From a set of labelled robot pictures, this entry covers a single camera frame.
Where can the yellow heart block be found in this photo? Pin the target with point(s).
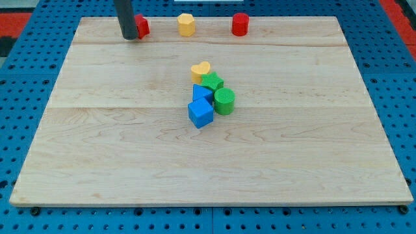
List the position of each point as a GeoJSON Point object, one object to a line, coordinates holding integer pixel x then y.
{"type": "Point", "coordinates": [197, 70]}

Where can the blue cube block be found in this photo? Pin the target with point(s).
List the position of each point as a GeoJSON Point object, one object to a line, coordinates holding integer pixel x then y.
{"type": "Point", "coordinates": [200, 112]}

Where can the green cylinder block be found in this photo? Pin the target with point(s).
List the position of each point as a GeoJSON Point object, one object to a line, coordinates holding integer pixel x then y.
{"type": "Point", "coordinates": [224, 100]}

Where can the blue triangle block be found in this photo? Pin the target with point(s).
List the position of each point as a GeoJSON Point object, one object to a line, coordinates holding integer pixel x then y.
{"type": "Point", "coordinates": [199, 92]}

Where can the green star block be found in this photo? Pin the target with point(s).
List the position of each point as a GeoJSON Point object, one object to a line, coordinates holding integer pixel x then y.
{"type": "Point", "coordinates": [212, 81]}

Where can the light wooden board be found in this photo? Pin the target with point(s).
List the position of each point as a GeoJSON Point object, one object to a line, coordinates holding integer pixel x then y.
{"type": "Point", "coordinates": [304, 132]}

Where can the yellow hexagon block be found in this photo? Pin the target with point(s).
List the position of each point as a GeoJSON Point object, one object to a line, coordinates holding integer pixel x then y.
{"type": "Point", "coordinates": [186, 24]}

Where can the red cylinder block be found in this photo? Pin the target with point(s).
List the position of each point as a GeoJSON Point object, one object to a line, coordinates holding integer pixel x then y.
{"type": "Point", "coordinates": [240, 24]}

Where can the red block behind rod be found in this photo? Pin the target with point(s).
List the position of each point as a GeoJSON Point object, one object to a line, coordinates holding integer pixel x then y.
{"type": "Point", "coordinates": [142, 25]}

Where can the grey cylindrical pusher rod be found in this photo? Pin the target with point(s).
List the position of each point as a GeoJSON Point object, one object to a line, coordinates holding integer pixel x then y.
{"type": "Point", "coordinates": [125, 15]}

